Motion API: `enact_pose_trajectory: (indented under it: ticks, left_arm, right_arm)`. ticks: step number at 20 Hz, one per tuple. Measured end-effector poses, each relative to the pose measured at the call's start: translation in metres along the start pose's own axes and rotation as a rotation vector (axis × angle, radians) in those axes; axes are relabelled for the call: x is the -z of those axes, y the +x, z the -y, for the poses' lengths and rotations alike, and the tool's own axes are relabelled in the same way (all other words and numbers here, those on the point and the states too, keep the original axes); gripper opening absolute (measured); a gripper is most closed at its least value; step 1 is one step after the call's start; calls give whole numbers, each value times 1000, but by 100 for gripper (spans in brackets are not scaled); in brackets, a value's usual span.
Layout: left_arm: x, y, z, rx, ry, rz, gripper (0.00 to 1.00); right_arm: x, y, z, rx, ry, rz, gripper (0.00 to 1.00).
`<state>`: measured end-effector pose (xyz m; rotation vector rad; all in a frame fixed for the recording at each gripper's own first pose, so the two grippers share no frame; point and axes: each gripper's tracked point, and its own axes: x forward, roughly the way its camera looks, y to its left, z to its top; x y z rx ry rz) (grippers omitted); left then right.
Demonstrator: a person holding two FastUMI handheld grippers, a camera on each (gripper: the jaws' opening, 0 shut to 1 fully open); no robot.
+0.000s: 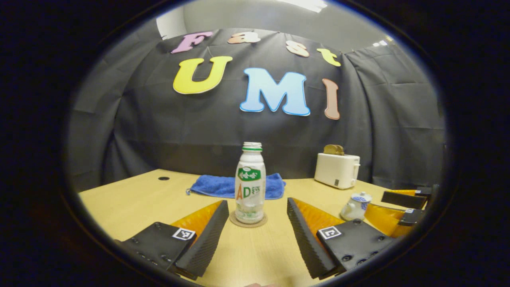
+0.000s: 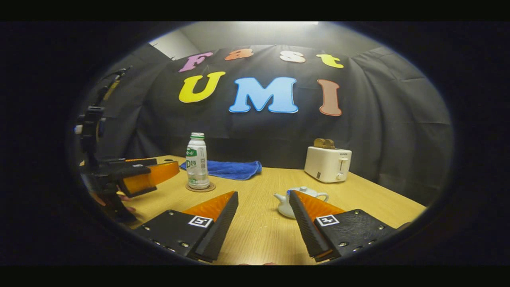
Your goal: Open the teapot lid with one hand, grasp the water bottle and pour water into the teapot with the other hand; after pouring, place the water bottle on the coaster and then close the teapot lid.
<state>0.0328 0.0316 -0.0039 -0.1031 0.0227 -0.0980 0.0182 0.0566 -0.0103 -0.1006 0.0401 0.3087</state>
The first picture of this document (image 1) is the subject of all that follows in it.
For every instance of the round brown coaster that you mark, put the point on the round brown coaster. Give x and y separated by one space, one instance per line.
232 219

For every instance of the white blue-patterned teacup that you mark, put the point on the white blue-patterned teacup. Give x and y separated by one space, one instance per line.
352 211

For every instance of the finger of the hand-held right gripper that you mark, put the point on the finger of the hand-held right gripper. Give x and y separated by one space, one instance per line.
402 200
412 217

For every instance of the blue towel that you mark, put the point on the blue towel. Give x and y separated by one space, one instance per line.
211 185

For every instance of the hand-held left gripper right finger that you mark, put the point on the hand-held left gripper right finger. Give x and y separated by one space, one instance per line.
305 239

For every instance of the white plastic water bottle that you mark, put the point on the white plastic water bottle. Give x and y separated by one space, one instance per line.
250 179

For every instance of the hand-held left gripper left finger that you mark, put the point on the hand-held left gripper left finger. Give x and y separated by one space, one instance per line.
207 243

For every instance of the white toaster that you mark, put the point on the white toaster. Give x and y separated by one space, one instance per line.
334 171

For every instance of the toasted bread slices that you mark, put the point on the toasted bread slices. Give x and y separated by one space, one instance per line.
334 150

